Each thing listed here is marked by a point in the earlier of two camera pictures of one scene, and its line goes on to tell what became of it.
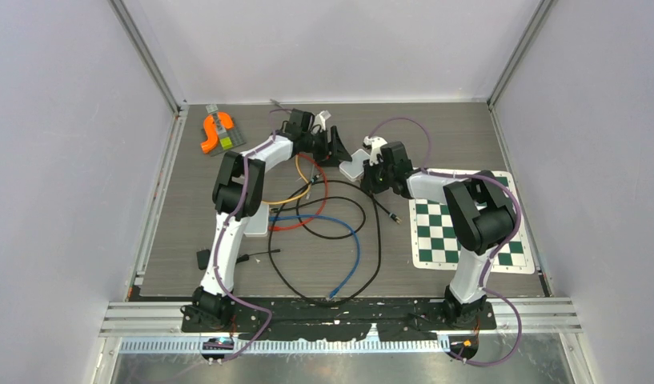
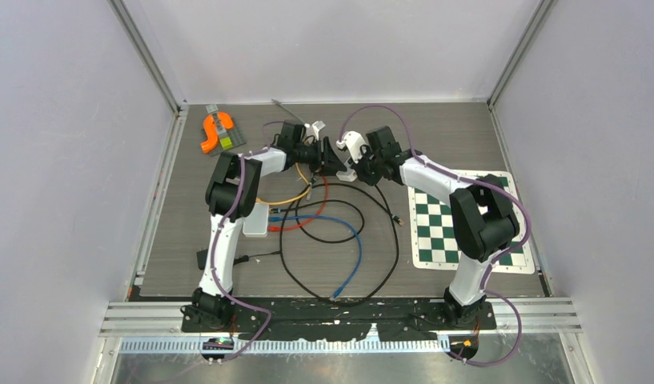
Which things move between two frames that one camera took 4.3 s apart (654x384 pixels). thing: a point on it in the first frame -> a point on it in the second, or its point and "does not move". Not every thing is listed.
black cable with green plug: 379,250 -> 396,220
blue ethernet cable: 338,221 does not move
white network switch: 258,223 does not move
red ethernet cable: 321,212 does not move
